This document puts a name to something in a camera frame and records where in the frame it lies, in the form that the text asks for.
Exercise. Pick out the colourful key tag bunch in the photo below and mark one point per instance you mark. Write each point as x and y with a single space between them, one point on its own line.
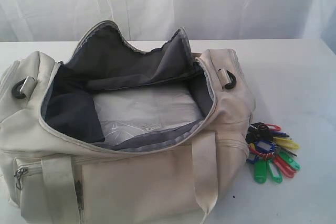
271 152

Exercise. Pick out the white backdrop curtain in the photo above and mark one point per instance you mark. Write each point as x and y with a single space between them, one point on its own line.
68 20

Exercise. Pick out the cream duffel bag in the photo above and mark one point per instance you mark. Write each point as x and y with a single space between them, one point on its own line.
56 166

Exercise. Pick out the clear plastic-wrapped white package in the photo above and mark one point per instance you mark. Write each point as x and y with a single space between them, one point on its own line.
128 113

